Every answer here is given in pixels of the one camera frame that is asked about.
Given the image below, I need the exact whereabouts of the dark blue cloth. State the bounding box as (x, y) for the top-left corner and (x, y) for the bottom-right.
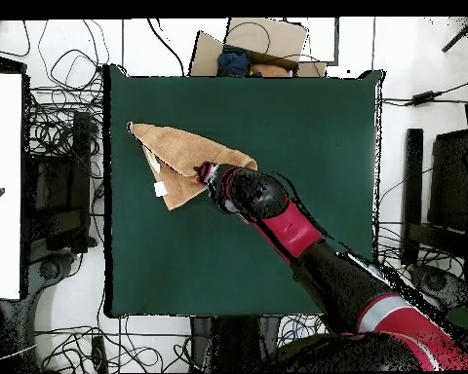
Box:
(216, 48), (253, 78)

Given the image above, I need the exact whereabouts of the white board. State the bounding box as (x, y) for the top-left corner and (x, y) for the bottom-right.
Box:
(0, 71), (24, 301)

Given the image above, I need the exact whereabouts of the dark green table cloth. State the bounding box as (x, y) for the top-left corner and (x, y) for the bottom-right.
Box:
(102, 63), (385, 318)

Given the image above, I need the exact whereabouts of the black power adapter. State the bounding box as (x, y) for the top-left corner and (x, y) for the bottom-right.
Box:
(410, 91), (436, 106)

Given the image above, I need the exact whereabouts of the black equipment rack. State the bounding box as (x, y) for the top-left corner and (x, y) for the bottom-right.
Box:
(22, 110), (93, 254)

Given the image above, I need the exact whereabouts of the brown cardboard box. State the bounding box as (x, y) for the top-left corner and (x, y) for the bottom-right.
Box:
(188, 17), (329, 78)

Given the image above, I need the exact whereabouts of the orange cloth in box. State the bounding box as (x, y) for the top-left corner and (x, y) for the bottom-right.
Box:
(249, 62), (290, 78)

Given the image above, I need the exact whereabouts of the orange terry towel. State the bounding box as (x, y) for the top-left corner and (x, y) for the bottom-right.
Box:
(126, 121), (258, 212)

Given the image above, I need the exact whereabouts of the black upright stand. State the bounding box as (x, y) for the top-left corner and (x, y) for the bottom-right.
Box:
(189, 315), (282, 371)

